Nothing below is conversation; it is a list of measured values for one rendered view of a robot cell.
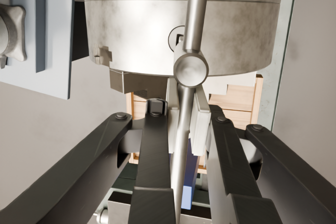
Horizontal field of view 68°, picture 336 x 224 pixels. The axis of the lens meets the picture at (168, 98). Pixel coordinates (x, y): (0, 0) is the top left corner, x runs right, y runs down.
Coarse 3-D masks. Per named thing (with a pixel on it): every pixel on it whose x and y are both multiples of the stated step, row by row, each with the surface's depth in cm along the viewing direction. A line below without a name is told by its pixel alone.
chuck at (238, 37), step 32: (96, 0) 32; (128, 0) 29; (160, 0) 28; (224, 0) 28; (96, 32) 34; (128, 32) 30; (160, 32) 29; (224, 32) 30; (256, 32) 32; (128, 64) 32; (160, 64) 30; (224, 64) 31; (256, 64) 34
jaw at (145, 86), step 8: (104, 48) 35; (104, 56) 36; (104, 64) 36; (112, 72) 38; (120, 72) 36; (112, 80) 38; (120, 80) 36; (128, 80) 37; (136, 80) 38; (144, 80) 39; (152, 80) 40; (160, 80) 41; (112, 88) 39; (120, 88) 37; (128, 88) 37; (136, 88) 38; (144, 88) 39; (152, 88) 40; (160, 88) 42; (144, 96) 41; (152, 96) 41; (160, 96) 42
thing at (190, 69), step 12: (180, 36) 25; (180, 48) 17; (180, 60) 15; (192, 60) 15; (204, 60) 15; (180, 72) 15; (192, 72) 15; (204, 72) 15; (180, 84) 15; (192, 84) 15
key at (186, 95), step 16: (192, 0) 15; (192, 16) 15; (192, 32) 16; (192, 48) 16; (192, 96) 17; (176, 144) 18; (176, 160) 18; (176, 176) 18; (176, 192) 18; (176, 208) 19
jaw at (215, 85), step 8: (208, 80) 43; (216, 80) 43; (224, 80) 43; (232, 80) 42; (240, 80) 42; (248, 80) 41; (208, 88) 44; (216, 88) 44; (224, 88) 43; (208, 96) 44
